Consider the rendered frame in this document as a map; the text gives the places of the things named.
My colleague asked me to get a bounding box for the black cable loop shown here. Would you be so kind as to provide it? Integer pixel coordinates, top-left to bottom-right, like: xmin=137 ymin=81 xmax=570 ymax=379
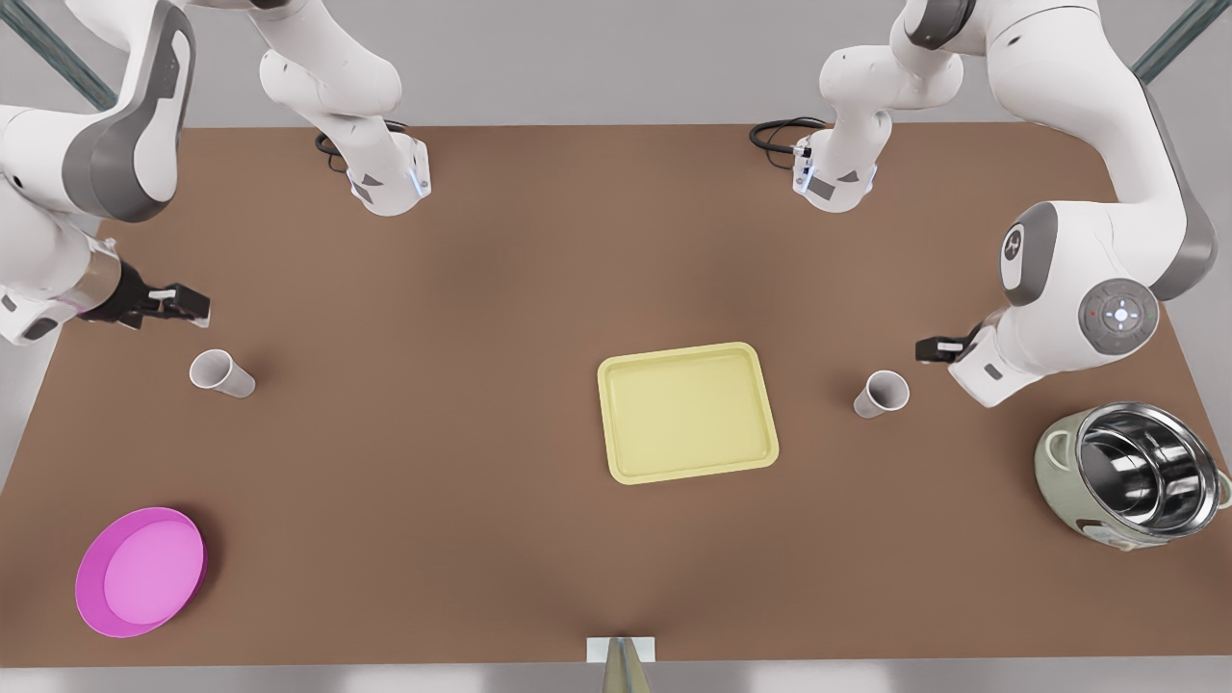
xmin=315 ymin=119 xmax=409 ymax=175
xmin=749 ymin=116 xmax=833 ymax=174

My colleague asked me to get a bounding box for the yellow rectangular tray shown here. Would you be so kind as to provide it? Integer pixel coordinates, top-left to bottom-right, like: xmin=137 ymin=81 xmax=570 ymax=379
xmin=597 ymin=342 xmax=780 ymax=485

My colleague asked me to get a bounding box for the silver frame post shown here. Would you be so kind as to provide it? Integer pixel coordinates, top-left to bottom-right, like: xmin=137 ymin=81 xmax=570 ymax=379
xmin=1132 ymin=0 xmax=1232 ymax=82
xmin=587 ymin=635 xmax=656 ymax=693
xmin=0 ymin=0 xmax=118 ymax=111

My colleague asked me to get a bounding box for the pink round bowl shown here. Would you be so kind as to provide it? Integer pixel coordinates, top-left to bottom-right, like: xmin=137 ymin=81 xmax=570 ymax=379
xmin=75 ymin=507 xmax=207 ymax=638

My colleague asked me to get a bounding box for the green rice cooker pot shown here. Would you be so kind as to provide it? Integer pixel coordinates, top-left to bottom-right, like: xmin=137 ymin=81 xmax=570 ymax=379
xmin=1035 ymin=401 xmax=1232 ymax=552

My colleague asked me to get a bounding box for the white cup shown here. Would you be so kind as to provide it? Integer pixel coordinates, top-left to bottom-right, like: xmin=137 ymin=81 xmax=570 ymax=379
xmin=189 ymin=348 xmax=257 ymax=399
xmin=853 ymin=370 xmax=911 ymax=420

